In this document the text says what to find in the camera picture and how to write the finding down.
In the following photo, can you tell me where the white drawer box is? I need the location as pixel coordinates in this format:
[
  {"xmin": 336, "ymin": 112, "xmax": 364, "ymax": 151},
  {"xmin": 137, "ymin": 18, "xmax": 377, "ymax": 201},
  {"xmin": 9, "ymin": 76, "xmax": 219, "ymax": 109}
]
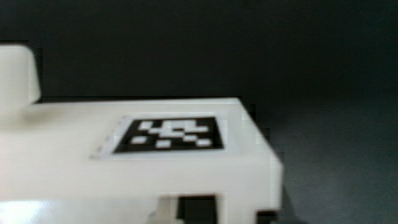
[{"xmin": 0, "ymin": 44, "xmax": 283, "ymax": 224}]

